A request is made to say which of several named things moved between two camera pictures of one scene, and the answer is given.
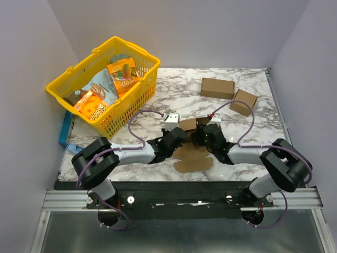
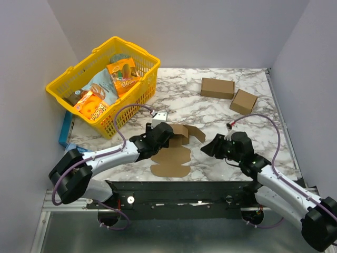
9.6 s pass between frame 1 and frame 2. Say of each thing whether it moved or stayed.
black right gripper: moved
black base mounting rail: stayed
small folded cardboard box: stayed
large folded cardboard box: stayed
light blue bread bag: stayed
